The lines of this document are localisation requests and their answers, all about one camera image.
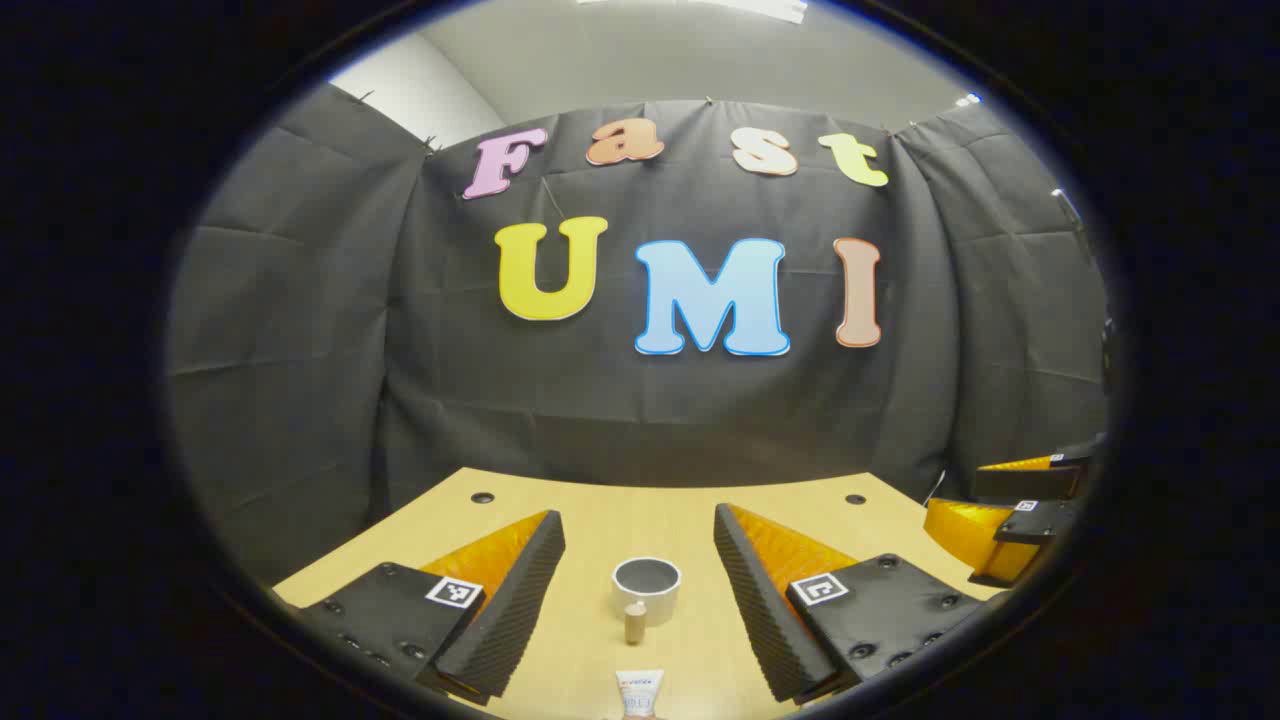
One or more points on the wooden desktop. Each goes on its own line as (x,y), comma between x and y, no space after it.
(640,520)

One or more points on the white toothpaste tube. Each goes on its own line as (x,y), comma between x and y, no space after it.
(640,695)

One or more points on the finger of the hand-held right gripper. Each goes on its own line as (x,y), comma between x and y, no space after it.
(1030,483)
(975,535)

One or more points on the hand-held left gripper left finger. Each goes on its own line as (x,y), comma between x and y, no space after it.
(515,610)

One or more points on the ceiling light panel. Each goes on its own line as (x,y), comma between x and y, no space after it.
(770,8)

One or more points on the black backdrop cloth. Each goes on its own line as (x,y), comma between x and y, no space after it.
(300,300)

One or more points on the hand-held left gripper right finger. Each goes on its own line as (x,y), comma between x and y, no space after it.
(760,620)

